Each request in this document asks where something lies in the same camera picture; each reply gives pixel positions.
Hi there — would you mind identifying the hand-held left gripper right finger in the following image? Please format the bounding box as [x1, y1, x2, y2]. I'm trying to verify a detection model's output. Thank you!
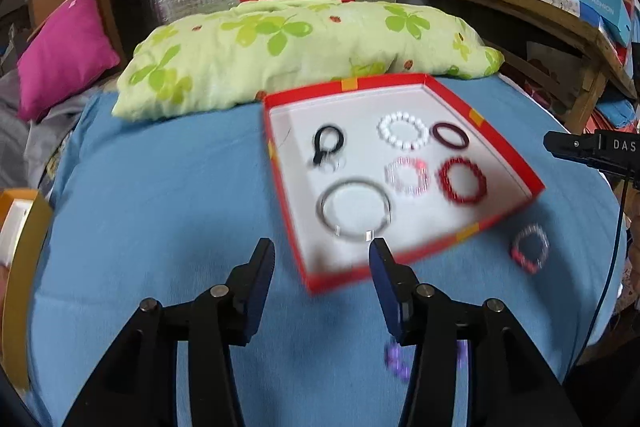
[367, 237, 583, 427]

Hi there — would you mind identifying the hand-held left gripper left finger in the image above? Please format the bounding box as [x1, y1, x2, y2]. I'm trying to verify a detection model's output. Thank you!
[62, 237, 277, 427]

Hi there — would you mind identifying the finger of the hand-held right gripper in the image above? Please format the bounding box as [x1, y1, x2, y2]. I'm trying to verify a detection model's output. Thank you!
[543, 131, 602, 161]

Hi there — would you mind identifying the purple bead bracelet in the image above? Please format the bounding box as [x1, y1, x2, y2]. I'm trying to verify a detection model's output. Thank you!
[383, 338, 472, 382]

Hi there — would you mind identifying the clear glass bangle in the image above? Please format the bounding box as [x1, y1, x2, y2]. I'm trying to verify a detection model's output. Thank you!
[319, 177, 394, 241]

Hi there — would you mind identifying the pale pink bead bracelet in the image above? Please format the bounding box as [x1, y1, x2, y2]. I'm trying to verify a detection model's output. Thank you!
[384, 156, 430, 196]

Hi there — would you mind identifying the red shallow cardboard box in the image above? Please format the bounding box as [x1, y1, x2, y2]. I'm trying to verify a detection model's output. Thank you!
[263, 74, 547, 297]

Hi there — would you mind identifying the red bead bracelet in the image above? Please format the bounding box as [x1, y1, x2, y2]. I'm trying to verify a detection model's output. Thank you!
[436, 157, 489, 204]

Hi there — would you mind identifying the pink and black bead bracelet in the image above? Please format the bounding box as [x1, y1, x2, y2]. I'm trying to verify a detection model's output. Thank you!
[511, 223, 551, 276]

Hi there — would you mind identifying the dark red hair tie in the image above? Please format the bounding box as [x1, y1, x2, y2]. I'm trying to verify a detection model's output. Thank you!
[431, 121, 472, 153]

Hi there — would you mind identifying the white bead bracelet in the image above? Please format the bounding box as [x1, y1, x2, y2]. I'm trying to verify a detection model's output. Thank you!
[377, 111, 431, 152]

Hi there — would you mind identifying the black hair tie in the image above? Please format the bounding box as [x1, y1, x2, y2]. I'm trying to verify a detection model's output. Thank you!
[312, 125, 347, 168]

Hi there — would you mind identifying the wooden bench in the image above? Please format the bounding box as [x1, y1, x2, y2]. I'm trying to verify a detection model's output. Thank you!
[404, 0, 640, 134]

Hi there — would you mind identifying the blue table cloth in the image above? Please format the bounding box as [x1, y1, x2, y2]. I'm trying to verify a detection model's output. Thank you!
[24, 75, 629, 427]

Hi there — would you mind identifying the small white printed box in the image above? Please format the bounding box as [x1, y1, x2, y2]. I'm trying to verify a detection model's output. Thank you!
[530, 0, 582, 18]

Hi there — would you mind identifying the green floral pillow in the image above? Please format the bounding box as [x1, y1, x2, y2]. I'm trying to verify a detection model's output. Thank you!
[111, 0, 504, 121]

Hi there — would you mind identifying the orange cardboard box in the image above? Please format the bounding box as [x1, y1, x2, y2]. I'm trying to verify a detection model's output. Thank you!
[0, 188, 54, 394]

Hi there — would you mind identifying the grey blanket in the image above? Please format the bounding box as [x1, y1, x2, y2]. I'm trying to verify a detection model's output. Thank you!
[0, 69, 103, 190]

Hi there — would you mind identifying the magenta pillow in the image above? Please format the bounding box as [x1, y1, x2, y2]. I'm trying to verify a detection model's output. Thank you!
[16, 0, 122, 124]

